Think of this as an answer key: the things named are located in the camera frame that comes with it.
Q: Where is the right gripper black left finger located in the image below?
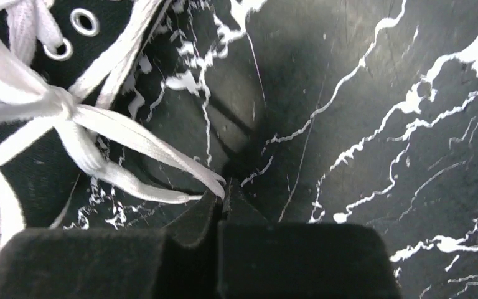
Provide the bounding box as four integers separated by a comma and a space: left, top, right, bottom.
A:
0, 193, 222, 298

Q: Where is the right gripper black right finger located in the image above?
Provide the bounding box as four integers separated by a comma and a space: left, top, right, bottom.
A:
216, 179, 401, 298

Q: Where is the black white sneaker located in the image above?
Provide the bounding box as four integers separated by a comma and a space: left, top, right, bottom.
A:
0, 1, 185, 246

